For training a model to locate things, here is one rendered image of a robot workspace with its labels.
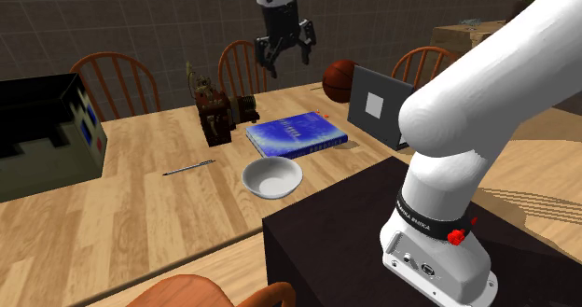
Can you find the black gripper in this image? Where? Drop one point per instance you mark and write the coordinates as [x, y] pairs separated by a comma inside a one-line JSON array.
[[282, 22]]

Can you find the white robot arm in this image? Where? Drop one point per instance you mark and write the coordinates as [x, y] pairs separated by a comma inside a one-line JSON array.
[[477, 115]]

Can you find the orange wooden chair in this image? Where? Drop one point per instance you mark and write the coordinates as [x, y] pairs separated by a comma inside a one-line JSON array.
[[423, 51], [191, 292], [236, 47], [113, 56]]

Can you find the brown basketball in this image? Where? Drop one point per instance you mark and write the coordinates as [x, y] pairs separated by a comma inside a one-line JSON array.
[[336, 81]]

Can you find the blue book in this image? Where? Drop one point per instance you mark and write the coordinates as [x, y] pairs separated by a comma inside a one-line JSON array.
[[295, 133]]

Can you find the brown antique machine figure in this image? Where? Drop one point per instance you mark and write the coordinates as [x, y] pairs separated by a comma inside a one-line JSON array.
[[216, 115]]

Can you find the grey laptop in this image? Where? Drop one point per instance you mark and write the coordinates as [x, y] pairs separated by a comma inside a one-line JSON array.
[[375, 106]]

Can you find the white bowl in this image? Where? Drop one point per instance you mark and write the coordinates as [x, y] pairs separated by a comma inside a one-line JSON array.
[[272, 178]]

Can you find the dark pen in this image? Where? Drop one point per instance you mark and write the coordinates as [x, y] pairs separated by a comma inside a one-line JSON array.
[[188, 167]]

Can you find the light wooden cabinet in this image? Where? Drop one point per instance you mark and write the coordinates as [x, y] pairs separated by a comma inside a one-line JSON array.
[[459, 35]]

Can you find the dark robot stand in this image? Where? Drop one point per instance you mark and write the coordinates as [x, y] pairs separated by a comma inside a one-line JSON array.
[[332, 233]]

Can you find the light wooden table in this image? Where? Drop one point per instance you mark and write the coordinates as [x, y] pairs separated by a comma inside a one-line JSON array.
[[136, 215]]

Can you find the black beige box with buttons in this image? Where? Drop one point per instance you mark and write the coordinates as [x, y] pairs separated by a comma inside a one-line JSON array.
[[41, 156]]

